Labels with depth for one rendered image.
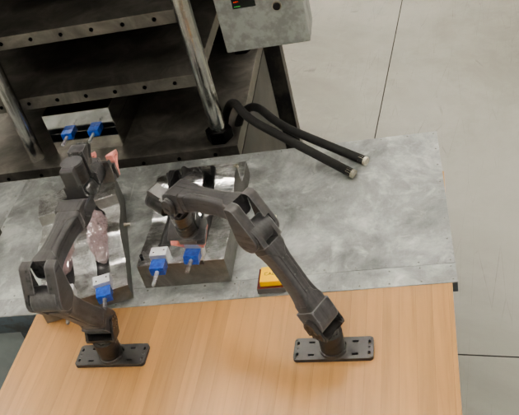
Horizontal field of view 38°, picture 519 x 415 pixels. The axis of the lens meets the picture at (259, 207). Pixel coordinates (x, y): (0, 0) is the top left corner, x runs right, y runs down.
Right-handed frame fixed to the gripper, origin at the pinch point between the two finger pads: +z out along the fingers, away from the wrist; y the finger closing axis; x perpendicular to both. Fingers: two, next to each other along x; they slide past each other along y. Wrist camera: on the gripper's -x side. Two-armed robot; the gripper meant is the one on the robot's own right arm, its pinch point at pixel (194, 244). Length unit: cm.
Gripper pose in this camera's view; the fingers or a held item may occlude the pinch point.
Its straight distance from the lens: 210.8
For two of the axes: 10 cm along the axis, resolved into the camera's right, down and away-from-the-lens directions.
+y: -9.9, 0.0, 1.4
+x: -0.7, 8.7, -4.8
